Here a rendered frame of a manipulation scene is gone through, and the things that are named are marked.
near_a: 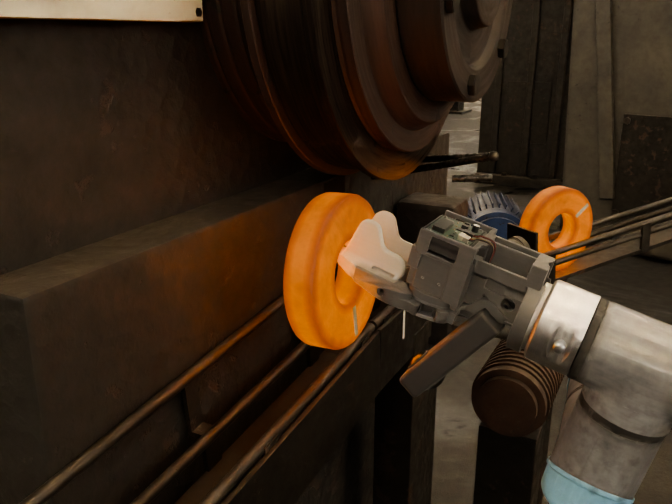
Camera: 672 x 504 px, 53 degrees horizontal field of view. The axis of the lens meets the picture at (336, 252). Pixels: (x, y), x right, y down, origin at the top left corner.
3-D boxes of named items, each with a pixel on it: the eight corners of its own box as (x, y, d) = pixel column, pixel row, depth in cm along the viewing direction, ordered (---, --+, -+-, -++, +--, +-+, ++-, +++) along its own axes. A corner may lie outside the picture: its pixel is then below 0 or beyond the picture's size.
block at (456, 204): (386, 337, 115) (390, 199, 107) (404, 320, 122) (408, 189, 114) (447, 350, 110) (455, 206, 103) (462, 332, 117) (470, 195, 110)
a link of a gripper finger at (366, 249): (337, 198, 66) (422, 232, 63) (324, 252, 69) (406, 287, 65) (321, 205, 64) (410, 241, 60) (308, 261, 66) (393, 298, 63)
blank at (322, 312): (272, 223, 60) (305, 227, 59) (349, 173, 73) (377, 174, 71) (291, 373, 66) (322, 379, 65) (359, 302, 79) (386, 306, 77)
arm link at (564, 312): (574, 354, 64) (558, 393, 57) (527, 333, 65) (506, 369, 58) (605, 284, 60) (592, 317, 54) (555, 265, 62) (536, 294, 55)
